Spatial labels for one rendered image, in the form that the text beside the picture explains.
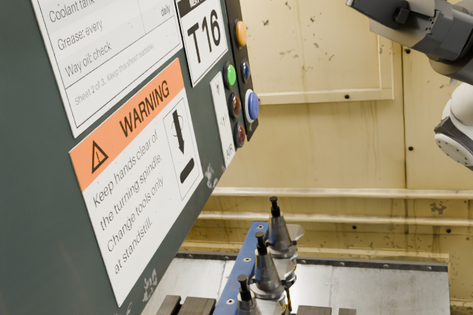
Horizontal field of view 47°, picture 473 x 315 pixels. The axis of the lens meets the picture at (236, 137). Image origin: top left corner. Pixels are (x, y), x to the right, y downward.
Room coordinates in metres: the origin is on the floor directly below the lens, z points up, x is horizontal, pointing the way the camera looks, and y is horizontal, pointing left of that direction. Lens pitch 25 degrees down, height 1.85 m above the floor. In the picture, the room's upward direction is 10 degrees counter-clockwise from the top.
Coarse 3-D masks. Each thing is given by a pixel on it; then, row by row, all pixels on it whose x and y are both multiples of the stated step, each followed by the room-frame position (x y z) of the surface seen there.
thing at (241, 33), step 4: (240, 24) 0.54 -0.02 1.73; (244, 24) 0.55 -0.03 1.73; (236, 28) 0.54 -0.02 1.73; (240, 28) 0.54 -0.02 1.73; (244, 28) 0.55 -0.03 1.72; (236, 32) 0.54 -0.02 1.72; (240, 32) 0.54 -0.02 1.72; (244, 32) 0.55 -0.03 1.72; (240, 36) 0.54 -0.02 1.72; (244, 36) 0.54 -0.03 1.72; (240, 40) 0.54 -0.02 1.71; (244, 40) 0.54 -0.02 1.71; (240, 44) 0.54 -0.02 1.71; (244, 44) 0.55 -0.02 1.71
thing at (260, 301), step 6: (258, 300) 0.73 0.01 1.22; (264, 300) 0.73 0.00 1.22; (270, 300) 0.72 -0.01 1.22; (276, 300) 0.72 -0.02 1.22; (258, 306) 0.71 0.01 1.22; (264, 306) 0.71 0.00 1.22; (270, 306) 0.71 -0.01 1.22; (276, 306) 0.71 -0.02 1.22; (264, 312) 0.70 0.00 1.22; (270, 312) 0.69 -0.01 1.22; (276, 312) 0.69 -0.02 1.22
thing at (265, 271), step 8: (256, 256) 0.75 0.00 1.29; (264, 256) 0.75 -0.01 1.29; (256, 264) 0.75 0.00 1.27; (264, 264) 0.74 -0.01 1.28; (272, 264) 0.75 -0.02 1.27; (256, 272) 0.75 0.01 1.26; (264, 272) 0.74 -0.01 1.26; (272, 272) 0.75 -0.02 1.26; (256, 280) 0.75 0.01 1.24; (264, 280) 0.74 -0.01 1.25; (272, 280) 0.74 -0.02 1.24; (264, 288) 0.74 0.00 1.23; (272, 288) 0.74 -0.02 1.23
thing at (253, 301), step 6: (252, 294) 0.66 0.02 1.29; (240, 300) 0.65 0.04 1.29; (246, 300) 0.65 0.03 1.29; (252, 300) 0.65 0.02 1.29; (240, 306) 0.65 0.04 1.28; (246, 306) 0.64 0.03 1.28; (252, 306) 0.64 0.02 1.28; (240, 312) 0.65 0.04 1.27; (246, 312) 0.64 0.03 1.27; (252, 312) 0.64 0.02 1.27; (258, 312) 0.65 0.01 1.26
